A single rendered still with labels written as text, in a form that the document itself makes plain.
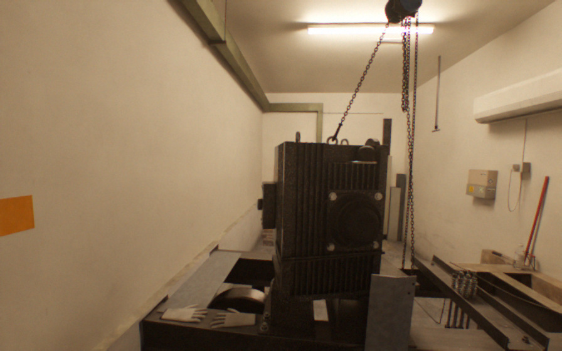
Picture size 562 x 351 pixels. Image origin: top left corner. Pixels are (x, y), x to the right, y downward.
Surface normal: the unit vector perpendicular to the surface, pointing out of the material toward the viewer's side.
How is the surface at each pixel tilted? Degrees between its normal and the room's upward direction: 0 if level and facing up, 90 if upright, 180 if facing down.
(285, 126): 90
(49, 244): 90
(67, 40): 90
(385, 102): 90
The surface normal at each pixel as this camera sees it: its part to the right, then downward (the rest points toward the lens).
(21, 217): 0.99, 0.04
